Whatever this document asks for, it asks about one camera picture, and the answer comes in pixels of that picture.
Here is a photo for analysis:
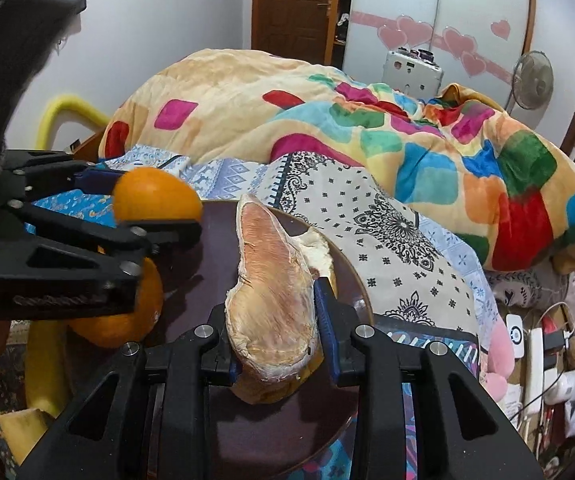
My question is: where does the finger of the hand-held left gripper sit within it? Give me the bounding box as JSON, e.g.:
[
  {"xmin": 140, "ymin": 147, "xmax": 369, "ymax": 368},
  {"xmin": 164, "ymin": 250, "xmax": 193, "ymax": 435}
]
[
  {"xmin": 2, "ymin": 151, "xmax": 129, "ymax": 202},
  {"xmin": 0, "ymin": 199, "xmax": 203, "ymax": 322}
]

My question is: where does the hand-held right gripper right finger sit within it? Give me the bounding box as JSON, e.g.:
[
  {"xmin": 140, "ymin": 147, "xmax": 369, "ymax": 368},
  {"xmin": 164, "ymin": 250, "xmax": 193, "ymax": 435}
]
[{"xmin": 314, "ymin": 276, "xmax": 548, "ymax": 480}]

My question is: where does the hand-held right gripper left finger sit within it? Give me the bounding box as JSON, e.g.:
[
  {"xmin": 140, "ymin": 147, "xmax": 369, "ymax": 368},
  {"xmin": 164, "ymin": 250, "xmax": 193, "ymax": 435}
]
[{"xmin": 18, "ymin": 304, "xmax": 244, "ymax": 480}]

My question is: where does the peeled pomelo piece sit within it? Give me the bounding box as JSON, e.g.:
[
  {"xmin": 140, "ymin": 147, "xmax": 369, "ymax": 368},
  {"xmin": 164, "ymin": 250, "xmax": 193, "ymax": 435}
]
[{"xmin": 224, "ymin": 193, "xmax": 339, "ymax": 404}]

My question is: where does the orange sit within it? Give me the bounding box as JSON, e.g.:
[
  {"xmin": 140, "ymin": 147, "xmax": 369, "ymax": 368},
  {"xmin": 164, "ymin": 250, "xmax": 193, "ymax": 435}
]
[
  {"xmin": 112, "ymin": 167, "xmax": 204, "ymax": 226},
  {"xmin": 68, "ymin": 255, "xmax": 164, "ymax": 349}
]

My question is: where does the dark brown round plate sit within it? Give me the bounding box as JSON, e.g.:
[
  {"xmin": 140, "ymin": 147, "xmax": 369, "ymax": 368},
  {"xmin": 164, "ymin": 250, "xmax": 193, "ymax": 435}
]
[{"xmin": 155, "ymin": 200, "xmax": 374, "ymax": 479}]

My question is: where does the blue gold patterned cloth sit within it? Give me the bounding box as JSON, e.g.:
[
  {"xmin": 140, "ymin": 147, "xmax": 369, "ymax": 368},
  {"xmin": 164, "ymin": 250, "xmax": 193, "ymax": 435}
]
[{"xmin": 30, "ymin": 189, "xmax": 119, "ymax": 230}]

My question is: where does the yellow foam tube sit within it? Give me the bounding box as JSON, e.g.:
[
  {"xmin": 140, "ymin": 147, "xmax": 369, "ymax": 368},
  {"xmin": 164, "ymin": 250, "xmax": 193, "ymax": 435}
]
[{"xmin": 36, "ymin": 94, "xmax": 112, "ymax": 152}]

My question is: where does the white black paisley cloth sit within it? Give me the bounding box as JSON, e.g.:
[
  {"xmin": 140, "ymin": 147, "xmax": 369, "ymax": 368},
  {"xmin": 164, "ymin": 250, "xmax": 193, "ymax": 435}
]
[{"xmin": 266, "ymin": 152, "xmax": 484, "ymax": 343}]

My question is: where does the yellow pomelo peel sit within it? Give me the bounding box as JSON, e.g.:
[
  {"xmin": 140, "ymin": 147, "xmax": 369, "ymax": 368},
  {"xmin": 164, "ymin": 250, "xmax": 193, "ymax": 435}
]
[
  {"xmin": 0, "ymin": 407, "xmax": 51, "ymax": 467},
  {"xmin": 24, "ymin": 319, "xmax": 71, "ymax": 418}
]

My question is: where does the blue white patterned pillow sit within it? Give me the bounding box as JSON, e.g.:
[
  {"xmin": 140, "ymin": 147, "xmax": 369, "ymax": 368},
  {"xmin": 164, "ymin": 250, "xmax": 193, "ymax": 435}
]
[{"xmin": 102, "ymin": 144, "xmax": 291, "ymax": 202}]

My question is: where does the multicolour striped cloth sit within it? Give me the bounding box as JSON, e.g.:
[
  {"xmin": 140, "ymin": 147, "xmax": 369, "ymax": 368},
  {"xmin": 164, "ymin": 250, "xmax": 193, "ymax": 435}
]
[{"xmin": 301, "ymin": 329, "xmax": 479, "ymax": 480}]

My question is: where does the light blue bed sheet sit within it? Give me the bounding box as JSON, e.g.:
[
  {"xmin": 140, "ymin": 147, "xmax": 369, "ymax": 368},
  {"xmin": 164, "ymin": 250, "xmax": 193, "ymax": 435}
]
[{"xmin": 416, "ymin": 214, "xmax": 499, "ymax": 333}]

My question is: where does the colourful patchwork blanket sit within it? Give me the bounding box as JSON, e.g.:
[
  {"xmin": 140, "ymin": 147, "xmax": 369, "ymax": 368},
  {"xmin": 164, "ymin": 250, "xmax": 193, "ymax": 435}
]
[{"xmin": 100, "ymin": 48, "xmax": 575, "ymax": 276}]

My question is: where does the pink plush toy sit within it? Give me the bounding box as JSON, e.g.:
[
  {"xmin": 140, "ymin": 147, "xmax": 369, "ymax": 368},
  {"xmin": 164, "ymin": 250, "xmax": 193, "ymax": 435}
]
[{"xmin": 481, "ymin": 329, "xmax": 517, "ymax": 402}]

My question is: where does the white round-button device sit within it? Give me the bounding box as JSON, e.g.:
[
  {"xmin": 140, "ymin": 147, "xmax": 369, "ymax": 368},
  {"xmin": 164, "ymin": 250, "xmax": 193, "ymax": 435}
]
[{"xmin": 506, "ymin": 313, "xmax": 525, "ymax": 361}]

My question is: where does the white power strip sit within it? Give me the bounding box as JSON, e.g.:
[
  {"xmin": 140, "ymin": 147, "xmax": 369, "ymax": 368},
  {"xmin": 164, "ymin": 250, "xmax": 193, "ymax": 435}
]
[{"xmin": 521, "ymin": 327, "xmax": 549, "ymax": 413}]

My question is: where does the white metal case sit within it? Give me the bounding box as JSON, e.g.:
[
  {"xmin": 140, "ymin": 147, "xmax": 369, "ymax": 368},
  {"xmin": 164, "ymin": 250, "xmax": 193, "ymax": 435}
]
[{"xmin": 382, "ymin": 49, "xmax": 444, "ymax": 99}]

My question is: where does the brown wooden door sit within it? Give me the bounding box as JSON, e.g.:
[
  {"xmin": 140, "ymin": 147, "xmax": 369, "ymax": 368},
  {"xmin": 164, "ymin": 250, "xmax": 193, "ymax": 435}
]
[{"xmin": 251, "ymin": 0, "xmax": 343, "ymax": 65}]

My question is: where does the open shelf with clothes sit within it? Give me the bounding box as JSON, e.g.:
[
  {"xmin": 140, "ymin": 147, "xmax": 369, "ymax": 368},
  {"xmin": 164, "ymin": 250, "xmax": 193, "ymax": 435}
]
[{"xmin": 331, "ymin": 0, "xmax": 356, "ymax": 67}]

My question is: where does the standing electric fan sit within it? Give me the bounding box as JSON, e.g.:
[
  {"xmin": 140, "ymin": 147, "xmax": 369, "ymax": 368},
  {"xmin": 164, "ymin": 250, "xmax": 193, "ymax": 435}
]
[{"xmin": 504, "ymin": 51, "xmax": 554, "ymax": 115}]

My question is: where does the white wardrobe with pink hearts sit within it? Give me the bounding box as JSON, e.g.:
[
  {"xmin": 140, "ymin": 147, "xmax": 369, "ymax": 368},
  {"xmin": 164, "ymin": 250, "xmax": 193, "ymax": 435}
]
[{"xmin": 341, "ymin": 0, "xmax": 538, "ymax": 92}]

